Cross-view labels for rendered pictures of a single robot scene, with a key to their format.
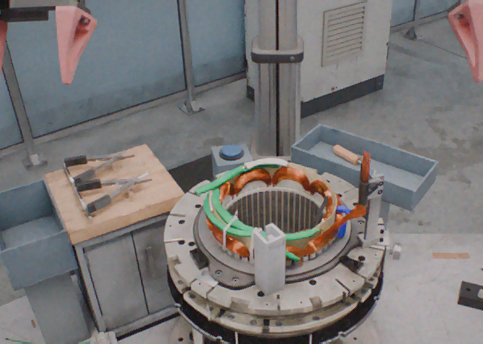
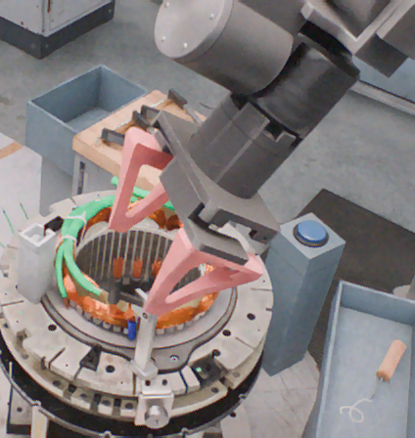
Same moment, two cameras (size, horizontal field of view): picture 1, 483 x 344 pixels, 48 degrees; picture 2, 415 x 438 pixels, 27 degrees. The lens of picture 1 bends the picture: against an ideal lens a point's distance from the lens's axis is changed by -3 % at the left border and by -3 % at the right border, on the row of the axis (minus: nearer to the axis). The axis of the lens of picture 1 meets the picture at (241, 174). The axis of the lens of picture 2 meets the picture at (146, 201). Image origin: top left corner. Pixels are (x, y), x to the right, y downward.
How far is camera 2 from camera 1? 0.74 m
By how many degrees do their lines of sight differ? 48
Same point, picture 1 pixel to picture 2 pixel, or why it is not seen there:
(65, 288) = (69, 189)
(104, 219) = (107, 153)
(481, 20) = (125, 157)
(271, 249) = (23, 245)
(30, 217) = not seen: hidden behind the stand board
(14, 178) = (413, 153)
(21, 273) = (34, 135)
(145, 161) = not seen: hidden behind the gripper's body
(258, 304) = (3, 287)
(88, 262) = (81, 180)
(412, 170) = not seen: outside the picture
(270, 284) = (21, 282)
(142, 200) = (151, 172)
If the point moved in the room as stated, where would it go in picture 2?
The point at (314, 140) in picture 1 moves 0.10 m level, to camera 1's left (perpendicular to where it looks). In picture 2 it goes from (397, 314) to (353, 260)
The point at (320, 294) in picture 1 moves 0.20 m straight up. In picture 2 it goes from (34, 336) to (41, 194)
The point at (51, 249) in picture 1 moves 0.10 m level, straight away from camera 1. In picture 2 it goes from (61, 138) to (107, 113)
